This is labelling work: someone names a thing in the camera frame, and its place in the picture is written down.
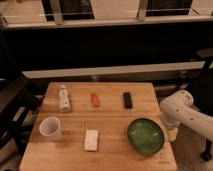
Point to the white plastic cup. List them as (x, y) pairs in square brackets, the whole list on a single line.
[(50, 129)]

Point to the black chair left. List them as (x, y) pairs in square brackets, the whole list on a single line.
[(16, 101)]

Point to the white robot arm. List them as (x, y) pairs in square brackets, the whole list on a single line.
[(177, 109)]

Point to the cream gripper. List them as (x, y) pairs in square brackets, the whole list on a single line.
[(172, 134)]

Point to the green ceramic bowl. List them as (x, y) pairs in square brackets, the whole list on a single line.
[(145, 136)]

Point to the white rectangular block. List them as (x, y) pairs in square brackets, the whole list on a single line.
[(91, 140)]

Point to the black rectangular block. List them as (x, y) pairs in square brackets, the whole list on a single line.
[(127, 100)]

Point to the orange carrot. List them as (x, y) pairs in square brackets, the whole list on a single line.
[(95, 100)]

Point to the white window sill ledge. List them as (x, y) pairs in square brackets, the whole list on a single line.
[(113, 70)]

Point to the small white bottle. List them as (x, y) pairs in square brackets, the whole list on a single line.
[(64, 101)]

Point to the black chair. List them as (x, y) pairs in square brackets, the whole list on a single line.
[(201, 88), (16, 101)]

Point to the black chair right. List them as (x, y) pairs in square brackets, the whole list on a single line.
[(201, 88)]

